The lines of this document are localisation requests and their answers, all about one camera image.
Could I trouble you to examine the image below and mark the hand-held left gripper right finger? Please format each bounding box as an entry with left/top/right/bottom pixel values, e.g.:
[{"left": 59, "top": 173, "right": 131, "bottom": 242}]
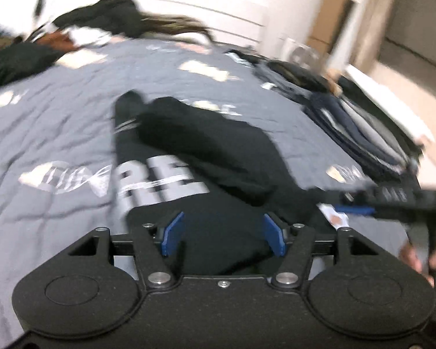
[{"left": 263, "top": 212, "right": 387, "bottom": 289}]

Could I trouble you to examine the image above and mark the brown cardboard sheet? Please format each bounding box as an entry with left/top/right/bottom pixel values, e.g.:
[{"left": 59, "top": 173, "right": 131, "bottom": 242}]
[{"left": 309, "top": 0, "right": 353, "bottom": 46}]

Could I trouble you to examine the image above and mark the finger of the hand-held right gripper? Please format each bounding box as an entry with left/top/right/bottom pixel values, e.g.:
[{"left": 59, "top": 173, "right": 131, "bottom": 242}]
[
  {"left": 334, "top": 205, "right": 378, "bottom": 216},
  {"left": 339, "top": 187, "right": 380, "bottom": 206}
]

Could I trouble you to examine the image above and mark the tan striped blanket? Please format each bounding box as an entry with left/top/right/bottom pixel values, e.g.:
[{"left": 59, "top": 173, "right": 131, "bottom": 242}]
[{"left": 142, "top": 13, "right": 215, "bottom": 44}]

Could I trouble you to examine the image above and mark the rust brown garment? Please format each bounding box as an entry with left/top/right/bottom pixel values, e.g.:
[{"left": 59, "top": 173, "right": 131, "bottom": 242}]
[{"left": 33, "top": 31, "right": 77, "bottom": 51}]

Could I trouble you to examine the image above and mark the white garment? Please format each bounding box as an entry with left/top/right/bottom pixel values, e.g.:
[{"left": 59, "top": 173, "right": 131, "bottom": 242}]
[{"left": 63, "top": 26, "right": 113, "bottom": 46}]

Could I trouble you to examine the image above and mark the white folded sheet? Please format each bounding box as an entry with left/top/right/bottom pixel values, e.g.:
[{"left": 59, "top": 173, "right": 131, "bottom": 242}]
[{"left": 345, "top": 63, "right": 436, "bottom": 142}]

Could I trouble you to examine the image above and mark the person's right hand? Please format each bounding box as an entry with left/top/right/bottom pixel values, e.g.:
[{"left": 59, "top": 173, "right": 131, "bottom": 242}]
[{"left": 400, "top": 234, "right": 436, "bottom": 287}]

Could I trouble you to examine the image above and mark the black puffer jacket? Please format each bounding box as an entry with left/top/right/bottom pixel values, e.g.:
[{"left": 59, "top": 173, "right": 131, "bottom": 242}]
[{"left": 54, "top": 0, "right": 149, "bottom": 39}]

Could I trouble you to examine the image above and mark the crumpled black garment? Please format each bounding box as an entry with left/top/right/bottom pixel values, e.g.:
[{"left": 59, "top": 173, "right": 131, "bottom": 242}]
[{"left": 0, "top": 42, "right": 64, "bottom": 91}]

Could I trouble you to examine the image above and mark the white fan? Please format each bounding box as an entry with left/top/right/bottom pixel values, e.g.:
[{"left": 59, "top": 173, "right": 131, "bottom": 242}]
[{"left": 285, "top": 38, "right": 322, "bottom": 66}]

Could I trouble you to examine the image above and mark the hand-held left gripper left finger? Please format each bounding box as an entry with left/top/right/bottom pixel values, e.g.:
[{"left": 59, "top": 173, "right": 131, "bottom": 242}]
[{"left": 68, "top": 211, "right": 186, "bottom": 289}]

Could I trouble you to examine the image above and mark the grey printed bed quilt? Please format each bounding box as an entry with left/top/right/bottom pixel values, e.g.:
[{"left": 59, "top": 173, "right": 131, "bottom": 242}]
[{"left": 0, "top": 38, "right": 422, "bottom": 299}]

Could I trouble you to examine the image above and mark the stack of folded clothes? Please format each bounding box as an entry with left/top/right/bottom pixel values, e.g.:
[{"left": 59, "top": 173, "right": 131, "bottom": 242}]
[{"left": 225, "top": 49, "right": 422, "bottom": 186}]

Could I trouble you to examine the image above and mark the black printed T-shirt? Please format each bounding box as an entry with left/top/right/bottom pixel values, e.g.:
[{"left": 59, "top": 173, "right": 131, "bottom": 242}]
[{"left": 112, "top": 91, "right": 349, "bottom": 277}]

